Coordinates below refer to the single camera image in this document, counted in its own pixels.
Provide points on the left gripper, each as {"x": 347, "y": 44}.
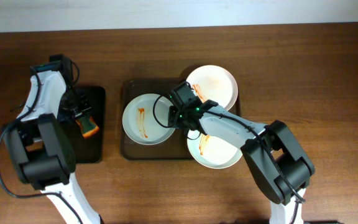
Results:
{"x": 81, "y": 112}

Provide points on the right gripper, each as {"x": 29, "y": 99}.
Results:
{"x": 173, "y": 116}

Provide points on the green orange sponge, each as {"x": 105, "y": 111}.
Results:
{"x": 87, "y": 125}

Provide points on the white plate top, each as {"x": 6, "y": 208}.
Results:
{"x": 211, "y": 82}

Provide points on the white plate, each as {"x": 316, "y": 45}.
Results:
{"x": 211, "y": 151}
{"x": 211, "y": 82}
{"x": 139, "y": 123}

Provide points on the white plate bottom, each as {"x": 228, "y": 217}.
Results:
{"x": 211, "y": 151}

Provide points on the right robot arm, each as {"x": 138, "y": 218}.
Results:
{"x": 279, "y": 165}

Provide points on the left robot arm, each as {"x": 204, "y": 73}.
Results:
{"x": 58, "y": 128}

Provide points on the brown plastic tray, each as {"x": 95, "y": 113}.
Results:
{"x": 175, "y": 147}

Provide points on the black rectangular tray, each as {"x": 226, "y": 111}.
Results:
{"x": 86, "y": 150}

